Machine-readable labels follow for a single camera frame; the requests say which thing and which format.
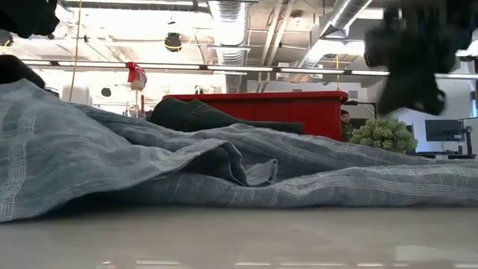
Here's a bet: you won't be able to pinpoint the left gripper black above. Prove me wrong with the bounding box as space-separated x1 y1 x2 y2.
0 0 60 39

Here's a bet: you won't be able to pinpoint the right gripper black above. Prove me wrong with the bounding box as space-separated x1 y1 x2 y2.
364 0 478 117

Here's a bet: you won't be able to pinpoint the blue striped shirt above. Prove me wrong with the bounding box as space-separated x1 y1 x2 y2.
0 78 478 223

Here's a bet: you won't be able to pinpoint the dark blue jeans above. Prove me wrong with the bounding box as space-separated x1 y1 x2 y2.
149 97 305 135

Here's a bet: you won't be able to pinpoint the red plastic bin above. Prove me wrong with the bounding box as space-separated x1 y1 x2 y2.
162 90 350 142

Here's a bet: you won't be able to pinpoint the black computer monitor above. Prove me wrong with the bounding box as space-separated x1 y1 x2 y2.
424 119 466 143

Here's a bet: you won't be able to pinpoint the black monitor stand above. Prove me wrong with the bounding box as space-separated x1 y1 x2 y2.
450 126 474 157

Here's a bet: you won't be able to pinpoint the person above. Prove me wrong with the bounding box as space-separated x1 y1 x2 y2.
339 108 355 143

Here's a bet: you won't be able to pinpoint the clear spray bottle red trigger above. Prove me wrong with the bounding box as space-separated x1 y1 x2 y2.
125 61 149 120

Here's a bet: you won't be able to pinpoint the black ceiling device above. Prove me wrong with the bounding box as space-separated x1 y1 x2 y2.
164 31 184 53

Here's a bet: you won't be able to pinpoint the yellow cable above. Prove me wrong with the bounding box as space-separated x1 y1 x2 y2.
68 0 84 102

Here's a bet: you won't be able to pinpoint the silver ventilation duct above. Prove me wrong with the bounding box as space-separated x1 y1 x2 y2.
208 0 252 94
291 0 374 84

